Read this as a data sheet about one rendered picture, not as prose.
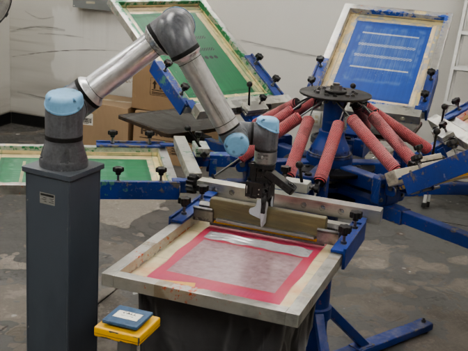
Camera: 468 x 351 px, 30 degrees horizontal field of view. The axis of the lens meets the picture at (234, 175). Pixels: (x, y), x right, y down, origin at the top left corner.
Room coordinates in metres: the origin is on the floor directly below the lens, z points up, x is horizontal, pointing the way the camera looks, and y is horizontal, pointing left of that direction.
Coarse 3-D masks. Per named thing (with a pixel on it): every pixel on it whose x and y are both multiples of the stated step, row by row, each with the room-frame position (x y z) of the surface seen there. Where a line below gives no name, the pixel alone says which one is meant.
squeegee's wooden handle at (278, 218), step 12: (216, 204) 2.81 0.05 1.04; (228, 204) 2.79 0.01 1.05; (240, 204) 2.78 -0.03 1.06; (252, 204) 2.78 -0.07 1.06; (216, 216) 2.81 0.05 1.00; (228, 216) 2.79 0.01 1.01; (240, 216) 2.78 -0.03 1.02; (252, 216) 2.76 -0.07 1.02; (276, 216) 2.73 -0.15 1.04; (288, 216) 2.72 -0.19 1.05; (300, 216) 2.71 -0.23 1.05; (312, 216) 2.70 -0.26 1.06; (324, 216) 2.70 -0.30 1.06; (288, 228) 2.72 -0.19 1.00; (300, 228) 2.71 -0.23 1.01; (312, 228) 2.69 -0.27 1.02; (324, 228) 2.68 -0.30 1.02
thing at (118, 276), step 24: (192, 216) 2.82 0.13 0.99; (168, 240) 2.63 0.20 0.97; (120, 264) 2.36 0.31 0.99; (336, 264) 2.48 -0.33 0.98; (120, 288) 2.26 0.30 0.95; (144, 288) 2.24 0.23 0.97; (168, 288) 2.22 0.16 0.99; (192, 288) 2.22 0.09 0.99; (312, 288) 2.27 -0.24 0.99; (240, 312) 2.15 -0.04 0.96; (264, 312) 2.12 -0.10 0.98; (288, 312) 2.11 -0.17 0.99
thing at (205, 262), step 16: (192, 240) 2.68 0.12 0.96; (208, 240) 2.69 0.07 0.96; (176, 256) 2.53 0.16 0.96; (192, 256) 2.54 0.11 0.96; (208, 256) 2.55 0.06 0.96; (224, 256) 2.56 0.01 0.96; (240, 256) 2.56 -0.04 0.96; (160, 272) 2.40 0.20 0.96; (176, 272) 2.40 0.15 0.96; (192, 272) 2.41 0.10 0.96; (208, 272) 2.42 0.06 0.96; (224, 272) 2.43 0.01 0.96; (208, 288) 2.30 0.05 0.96
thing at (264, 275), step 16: (272, 240) 2.73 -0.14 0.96; (288, 240) 2.74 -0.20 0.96; (256, 256) 2.57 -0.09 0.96; (272, 256) 2.58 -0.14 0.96; (288, 256) 2.59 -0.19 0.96; (240, 272) 2.44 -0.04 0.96; (256, 272) 2.44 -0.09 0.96; (272, 272) 2.45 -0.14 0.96; (288, 272) 2.46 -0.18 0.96; (304, 272) 2.47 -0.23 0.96; (224, 288) 2.31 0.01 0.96; (240, 288) 2.32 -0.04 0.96; (256, 288) 2.32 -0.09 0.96; (272, 288) 2.33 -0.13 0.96; (288, 288) 2.34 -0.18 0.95
